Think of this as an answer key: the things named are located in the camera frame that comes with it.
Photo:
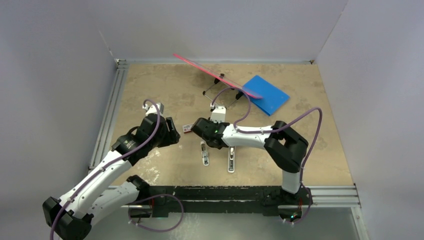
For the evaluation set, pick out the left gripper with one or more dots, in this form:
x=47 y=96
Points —
x=168 y=127

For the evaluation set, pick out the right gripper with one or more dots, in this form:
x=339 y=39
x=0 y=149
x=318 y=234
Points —
x=210 y=122

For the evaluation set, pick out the red white staple box sleeve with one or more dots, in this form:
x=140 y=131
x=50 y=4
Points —
x=187 y=128

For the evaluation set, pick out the small white stapler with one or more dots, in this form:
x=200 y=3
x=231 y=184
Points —
x=204 y=154

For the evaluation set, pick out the long white stapler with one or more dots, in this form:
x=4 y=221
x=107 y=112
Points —
x=231 y=160

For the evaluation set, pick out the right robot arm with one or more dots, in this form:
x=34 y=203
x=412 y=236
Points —
x=287 y=148

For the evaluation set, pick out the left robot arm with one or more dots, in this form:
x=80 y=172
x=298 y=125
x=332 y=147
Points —
x=72 y=215

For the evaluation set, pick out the pink board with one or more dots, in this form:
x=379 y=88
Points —
x=215 y=75

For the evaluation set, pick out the blue folder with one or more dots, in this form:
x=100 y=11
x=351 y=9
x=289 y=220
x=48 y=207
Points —
x=265 y=95

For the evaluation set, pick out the black base bar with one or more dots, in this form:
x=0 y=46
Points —
x=269 y=201

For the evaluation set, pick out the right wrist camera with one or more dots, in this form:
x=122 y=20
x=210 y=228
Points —
x=218 y=113

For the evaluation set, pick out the black wire stand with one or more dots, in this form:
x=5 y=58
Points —
x=227 y=99

